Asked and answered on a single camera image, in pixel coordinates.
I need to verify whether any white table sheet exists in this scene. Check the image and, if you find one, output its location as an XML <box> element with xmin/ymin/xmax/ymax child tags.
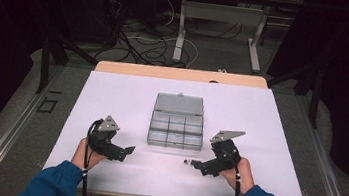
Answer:
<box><xmin>35</xmin><ymin>62</ymin><xmax>321</xmax><ymax>196</ymax></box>

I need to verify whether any person's left hand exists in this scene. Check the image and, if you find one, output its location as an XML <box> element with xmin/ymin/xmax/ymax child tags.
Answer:
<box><xmin>70</xmin><ymin>135</ymin><xmax>110</xmax><ymax>173</ymax></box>

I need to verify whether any black metal stand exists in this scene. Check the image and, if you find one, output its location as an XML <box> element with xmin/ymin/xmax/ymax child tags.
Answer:
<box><xmin>261</xmin><ymin>55</ymin><xmax>328</xmax><ymax>131</ymax></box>
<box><xmin>35</xmin><ymin>28</ymin><xmax>102</xmax><ymax>101</ymax></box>

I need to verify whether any aluminium floor rail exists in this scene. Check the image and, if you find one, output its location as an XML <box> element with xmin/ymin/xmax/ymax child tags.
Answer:
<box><xmin>0</xmin><ymin>57</ymin><xmax>67</xmax><ymax>196</ymax></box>
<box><xmin>284</xmin><ymin>92</ymin><xmax>349</xmax><ymax>196</ymax></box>

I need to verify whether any clear plastic compartment box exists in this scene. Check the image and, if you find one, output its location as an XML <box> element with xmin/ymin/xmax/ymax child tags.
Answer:
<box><xmin>146</xmin><ymin>89</ymin><xmax>210</xmax><ymax>153</ymax></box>

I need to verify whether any tangle of black floor cables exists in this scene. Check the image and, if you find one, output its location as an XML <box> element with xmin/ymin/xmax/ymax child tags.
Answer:
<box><xmin>93</xmin><ymin>4</ymin><xmax>204</xmax><ymax>72</ymax></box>

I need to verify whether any person's right hand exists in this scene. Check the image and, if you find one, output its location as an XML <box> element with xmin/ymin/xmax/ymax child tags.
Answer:
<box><xmin>216</xmin><ymin>154</ymin><xmax>259</xmax><ymax>196</ymax></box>

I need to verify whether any grey metal frame desk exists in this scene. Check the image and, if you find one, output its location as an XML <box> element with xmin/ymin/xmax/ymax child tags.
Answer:
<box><xmin>152</xmin><ymin>0</ymin><xmax>307</xmax><ymax>78</ymax></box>

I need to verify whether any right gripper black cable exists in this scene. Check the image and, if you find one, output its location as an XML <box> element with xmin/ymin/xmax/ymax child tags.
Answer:
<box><xmin>217</xmin><ymin>147</ymin><xmax>252</xmax><ymax>196</ymax></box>

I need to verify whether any black computer tower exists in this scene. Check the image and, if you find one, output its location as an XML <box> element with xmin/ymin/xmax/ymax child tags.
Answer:
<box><xmin>48</xmin><ymin>0</ymin><xmax>126</xmax><ymax>47</ymax></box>

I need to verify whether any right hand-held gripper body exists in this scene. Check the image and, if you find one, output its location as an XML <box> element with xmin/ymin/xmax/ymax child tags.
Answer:
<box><xmin>199</xmin><ymin>126</ymin><xmax>247</xmax><ymax>182</ymax></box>

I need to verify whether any white floor cable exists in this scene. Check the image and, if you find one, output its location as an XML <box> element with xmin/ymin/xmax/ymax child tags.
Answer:
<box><xmin>123</xmin><ymin>0</ymin><xmax>207</xmax><ymax>71</ymax></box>

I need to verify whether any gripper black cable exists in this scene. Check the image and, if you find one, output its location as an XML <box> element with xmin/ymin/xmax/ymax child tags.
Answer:
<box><xmin>217</xmin><ymin>147</ymin><xmax>252</xmax><ymax>196</ymax></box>
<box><xmin>79</xmin><ymin>118</ymin><xmax>104</xmax><ymax>196</ymax></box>

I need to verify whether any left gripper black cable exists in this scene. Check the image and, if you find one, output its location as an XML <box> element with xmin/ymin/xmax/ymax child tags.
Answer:
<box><xmin>79</xmin><ymin>118</ymin><xmax>104</xmax><ymax>196</ymax></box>

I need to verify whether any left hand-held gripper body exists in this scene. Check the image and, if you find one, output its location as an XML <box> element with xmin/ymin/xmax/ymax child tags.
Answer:
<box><xmin>85</xmin><ymin>112</ymin><xmax>131</xmax><ymax>163</ymax></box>

